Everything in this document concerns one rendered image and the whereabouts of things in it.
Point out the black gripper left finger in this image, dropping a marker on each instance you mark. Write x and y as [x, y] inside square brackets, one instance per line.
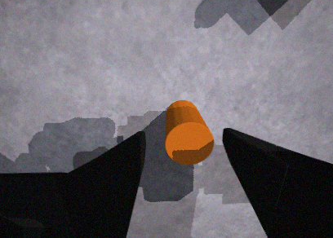
[94, 200]

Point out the orange cylinder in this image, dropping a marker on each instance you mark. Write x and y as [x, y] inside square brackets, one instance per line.
[188, 139]

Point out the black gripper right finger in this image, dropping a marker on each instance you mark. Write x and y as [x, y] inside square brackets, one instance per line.
[291, 194]

